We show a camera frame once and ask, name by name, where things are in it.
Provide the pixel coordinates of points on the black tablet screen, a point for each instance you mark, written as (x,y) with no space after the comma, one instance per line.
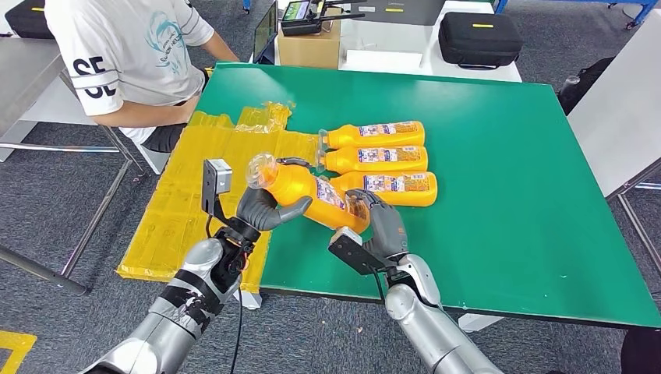
(265,31)

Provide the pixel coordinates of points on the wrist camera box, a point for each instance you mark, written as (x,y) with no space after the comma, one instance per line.
(217,178)
(356,255)

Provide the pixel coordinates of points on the white flat box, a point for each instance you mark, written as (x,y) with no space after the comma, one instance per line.
(382,62)

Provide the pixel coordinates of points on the green table board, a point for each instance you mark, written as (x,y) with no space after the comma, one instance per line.
(490,155)

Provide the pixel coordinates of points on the black remote controller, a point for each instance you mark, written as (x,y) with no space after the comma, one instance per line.
(297,20)

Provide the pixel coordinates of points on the yellow tape mat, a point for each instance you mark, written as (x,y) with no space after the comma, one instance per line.
(180,180)

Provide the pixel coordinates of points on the blue metal frame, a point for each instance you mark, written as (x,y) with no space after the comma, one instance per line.
(640,8)

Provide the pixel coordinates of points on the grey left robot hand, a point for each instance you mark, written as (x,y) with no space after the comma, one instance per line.
(258,209)

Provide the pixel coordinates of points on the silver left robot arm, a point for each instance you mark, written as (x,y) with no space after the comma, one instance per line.
(170,320)

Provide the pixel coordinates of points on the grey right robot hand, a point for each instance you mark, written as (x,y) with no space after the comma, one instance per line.
(387,232)

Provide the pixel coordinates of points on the grey metal table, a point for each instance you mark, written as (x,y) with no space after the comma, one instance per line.
(619,103)
(26,72)

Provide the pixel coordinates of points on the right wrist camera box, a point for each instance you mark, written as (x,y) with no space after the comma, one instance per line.
(356,255)

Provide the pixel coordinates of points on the white table foot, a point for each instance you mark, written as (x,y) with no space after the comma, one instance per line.
(248,300)
(477,322)

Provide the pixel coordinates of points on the white table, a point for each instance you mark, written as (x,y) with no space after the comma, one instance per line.
(428,57)

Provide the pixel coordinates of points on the black carrying case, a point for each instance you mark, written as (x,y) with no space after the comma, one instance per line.
(28,23)
(479,41)

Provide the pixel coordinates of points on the black bag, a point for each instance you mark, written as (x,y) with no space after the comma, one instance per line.
(588,82)

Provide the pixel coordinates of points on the person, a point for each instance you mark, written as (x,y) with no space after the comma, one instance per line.
(119,41)

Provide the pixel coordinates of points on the person's left forearm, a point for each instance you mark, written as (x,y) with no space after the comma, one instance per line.
(219,49)

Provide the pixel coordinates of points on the cardboard box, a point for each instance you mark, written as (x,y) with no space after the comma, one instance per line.
(310,51)

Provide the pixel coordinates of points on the orange detergent bottle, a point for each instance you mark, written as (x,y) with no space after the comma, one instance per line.
(299,191)
(343,161)
(343,137)
(408,193)

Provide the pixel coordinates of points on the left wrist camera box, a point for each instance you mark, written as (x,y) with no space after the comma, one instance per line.
(217,178)

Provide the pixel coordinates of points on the person's right forearm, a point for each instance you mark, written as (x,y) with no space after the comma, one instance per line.
(144,113)

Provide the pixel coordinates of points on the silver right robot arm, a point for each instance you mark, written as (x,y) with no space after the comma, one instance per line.
(434,330)

